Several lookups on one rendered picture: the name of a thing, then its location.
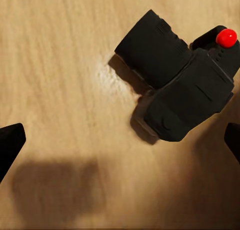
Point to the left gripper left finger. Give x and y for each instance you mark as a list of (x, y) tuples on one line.
[(12, 139)]

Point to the digital camera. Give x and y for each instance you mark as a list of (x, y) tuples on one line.
[(185, 87)]

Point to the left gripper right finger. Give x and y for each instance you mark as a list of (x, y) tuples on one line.
[(232, 139)]

